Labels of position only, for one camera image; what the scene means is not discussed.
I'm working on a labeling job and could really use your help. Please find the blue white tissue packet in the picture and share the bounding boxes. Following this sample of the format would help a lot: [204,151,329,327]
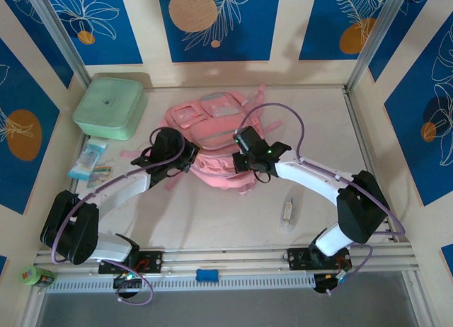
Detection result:
[67,138,108,181]

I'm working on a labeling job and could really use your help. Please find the small blue block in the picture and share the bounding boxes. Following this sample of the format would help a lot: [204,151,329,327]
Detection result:
[195,268,221,283]

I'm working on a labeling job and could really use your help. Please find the mint green square case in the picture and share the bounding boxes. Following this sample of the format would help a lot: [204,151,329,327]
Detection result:
[71,76,148,142]

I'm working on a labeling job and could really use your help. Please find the aluminium mounting rail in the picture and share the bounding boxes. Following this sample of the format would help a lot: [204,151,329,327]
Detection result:
[33,242,415,272]

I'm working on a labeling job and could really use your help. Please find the white slotted cable duct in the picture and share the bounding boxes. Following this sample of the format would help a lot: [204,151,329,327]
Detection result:
[45,272,316,294]

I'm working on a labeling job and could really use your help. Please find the pink backpack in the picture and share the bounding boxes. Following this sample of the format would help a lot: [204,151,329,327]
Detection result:
[119,85,285,197]

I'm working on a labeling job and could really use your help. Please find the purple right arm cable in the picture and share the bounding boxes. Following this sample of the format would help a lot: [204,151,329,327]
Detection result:
[234,103,407,297]

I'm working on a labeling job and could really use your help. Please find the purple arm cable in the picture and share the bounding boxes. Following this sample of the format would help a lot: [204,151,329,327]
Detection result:
[234,103,407,297]
[51,126,185,306]

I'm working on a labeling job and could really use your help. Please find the small colourful supplies packet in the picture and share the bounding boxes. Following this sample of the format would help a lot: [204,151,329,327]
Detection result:
[86,163,115,191]

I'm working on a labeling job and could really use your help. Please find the green tape roll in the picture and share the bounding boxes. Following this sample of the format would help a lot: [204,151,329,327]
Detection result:
[18,265,44,287]

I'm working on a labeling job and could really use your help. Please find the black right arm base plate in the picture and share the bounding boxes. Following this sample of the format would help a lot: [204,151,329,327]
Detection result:
[287,246,353,272]

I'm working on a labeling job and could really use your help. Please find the black electronics module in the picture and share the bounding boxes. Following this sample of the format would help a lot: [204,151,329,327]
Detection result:
[312,270,354,297]
[112,272,143,300]

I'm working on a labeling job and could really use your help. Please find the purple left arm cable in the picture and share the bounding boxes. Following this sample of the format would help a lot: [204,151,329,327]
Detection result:
[51,126,185,306]

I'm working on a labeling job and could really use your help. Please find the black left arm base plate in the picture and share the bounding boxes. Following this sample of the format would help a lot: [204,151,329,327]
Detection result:
[98,250,164,275]

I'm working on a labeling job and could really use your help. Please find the aluminium frame post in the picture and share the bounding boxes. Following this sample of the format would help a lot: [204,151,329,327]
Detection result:
[25,0,91,91]
[343,0,414,93]

